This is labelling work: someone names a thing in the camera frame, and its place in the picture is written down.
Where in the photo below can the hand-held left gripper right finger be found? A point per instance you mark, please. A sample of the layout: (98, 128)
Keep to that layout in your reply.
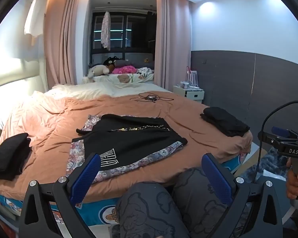
(217, 178)

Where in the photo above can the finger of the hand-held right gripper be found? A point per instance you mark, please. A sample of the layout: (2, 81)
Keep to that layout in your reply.
(279, 130)

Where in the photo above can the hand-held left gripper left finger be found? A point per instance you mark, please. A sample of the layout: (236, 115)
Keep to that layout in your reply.
(85, 176)

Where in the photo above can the black shorts with white print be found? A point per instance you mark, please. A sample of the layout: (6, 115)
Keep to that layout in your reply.
(129, 141)

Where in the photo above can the bear patterned pants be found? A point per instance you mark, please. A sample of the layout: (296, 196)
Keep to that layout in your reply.
(149, 157)

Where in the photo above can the black knit pants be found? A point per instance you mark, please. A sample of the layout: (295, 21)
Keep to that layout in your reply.
(10, 155)

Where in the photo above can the folded black pants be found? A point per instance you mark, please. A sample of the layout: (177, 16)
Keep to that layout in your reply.
(226, 121)

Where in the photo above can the person's right hand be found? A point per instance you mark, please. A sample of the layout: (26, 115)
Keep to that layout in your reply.
(293, 182)

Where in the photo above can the grey fluffy rug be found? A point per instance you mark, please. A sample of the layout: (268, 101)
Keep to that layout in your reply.
(270, 161)

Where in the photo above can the person's right leg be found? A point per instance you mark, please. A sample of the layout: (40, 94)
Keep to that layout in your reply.
(193, 186)

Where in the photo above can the person's leg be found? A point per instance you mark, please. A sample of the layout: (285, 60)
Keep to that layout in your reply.
(193, 186)
(149, 210)

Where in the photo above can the blue printed bed sheet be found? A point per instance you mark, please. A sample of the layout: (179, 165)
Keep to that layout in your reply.
(101, 213)

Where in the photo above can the person's left leg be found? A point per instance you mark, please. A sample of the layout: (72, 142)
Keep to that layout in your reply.
(149, 210)

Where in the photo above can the white nightstand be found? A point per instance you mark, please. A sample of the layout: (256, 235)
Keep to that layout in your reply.
(191, 95)

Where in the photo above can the brown bed blanket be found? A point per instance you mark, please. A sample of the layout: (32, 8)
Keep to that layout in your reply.
(164, 109)

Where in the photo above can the white power strip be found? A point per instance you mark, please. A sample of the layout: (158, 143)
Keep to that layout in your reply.
(193, 87)

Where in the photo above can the bear print pillow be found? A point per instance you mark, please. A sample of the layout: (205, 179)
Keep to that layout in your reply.
(124, 78)

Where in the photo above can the beige teddy bear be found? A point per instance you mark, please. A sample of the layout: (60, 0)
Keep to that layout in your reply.
(98, 70)

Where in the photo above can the cream padded headboard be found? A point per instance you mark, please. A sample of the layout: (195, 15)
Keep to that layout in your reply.
(19, 84)

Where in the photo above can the pink plush cloth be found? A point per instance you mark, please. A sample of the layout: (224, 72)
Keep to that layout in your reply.
(125, 70)

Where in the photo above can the black plush toy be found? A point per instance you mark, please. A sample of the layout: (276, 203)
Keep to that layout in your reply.
(114, 63)

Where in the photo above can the hanging patterned garment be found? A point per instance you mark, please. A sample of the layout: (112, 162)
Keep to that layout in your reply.
(105, 29)

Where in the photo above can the dark window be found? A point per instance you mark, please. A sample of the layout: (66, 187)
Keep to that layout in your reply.
(129, 34)

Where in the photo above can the hanging white cloth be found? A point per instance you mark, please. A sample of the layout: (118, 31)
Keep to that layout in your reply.
(36, 12)

